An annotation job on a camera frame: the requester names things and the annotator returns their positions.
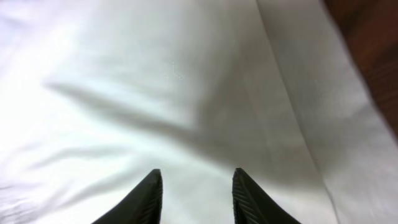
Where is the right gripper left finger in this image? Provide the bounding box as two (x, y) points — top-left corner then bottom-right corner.
(93, 169), (163, 224)

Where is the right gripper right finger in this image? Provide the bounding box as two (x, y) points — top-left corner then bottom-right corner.
(232, 167), (300, 224)

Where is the white printed t-shirt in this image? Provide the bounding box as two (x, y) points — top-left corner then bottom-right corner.
(1, 0), (397, 223)

